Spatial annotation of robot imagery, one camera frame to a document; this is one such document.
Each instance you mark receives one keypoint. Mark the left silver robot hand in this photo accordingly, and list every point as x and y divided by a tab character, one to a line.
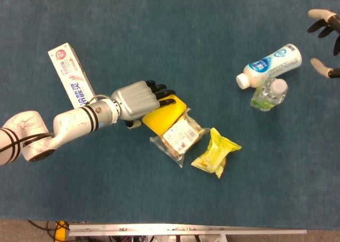
135	101

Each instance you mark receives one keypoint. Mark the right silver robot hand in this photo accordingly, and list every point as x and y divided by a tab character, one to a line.
334	20

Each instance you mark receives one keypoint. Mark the yellow sponge block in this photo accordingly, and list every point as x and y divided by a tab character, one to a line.
164	117

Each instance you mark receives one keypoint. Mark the white toothpaste box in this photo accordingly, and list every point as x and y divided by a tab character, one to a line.
69	74

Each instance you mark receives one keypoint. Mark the white blue drink bottle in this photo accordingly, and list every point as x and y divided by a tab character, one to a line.
268	67

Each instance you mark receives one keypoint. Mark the yellow snack bag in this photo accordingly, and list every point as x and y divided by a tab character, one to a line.
215	154

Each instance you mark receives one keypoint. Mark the small clear green-label water bottle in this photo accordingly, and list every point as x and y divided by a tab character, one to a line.
268	98

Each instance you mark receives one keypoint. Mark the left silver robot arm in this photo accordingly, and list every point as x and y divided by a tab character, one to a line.
66	125

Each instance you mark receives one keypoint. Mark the clear bag with white label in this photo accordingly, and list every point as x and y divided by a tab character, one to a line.
180	138

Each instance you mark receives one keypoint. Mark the teal table cloth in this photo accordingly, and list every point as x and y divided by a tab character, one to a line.
53	27

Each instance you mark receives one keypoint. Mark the yellow power strip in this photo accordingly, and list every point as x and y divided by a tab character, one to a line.
61	234

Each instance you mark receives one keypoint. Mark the aluminium rail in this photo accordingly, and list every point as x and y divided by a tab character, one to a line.
159	229

